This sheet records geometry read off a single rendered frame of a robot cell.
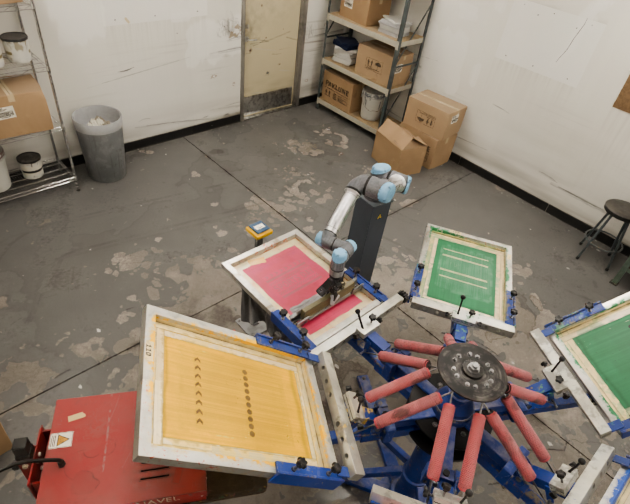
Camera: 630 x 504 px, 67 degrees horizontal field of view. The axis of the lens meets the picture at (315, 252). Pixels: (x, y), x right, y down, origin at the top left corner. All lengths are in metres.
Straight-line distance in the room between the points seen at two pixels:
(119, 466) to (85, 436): 0.19
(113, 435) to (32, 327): 2.10
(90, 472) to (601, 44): 5.24
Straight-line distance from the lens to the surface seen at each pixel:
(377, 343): 2.49
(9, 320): 4.21
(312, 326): 2.60
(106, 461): 2.08
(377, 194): 2.63
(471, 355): 2.24
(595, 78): 5.63
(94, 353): 3.81
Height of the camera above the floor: 2.93
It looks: 40 degrees down
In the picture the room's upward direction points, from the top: 9 degrees clockwise
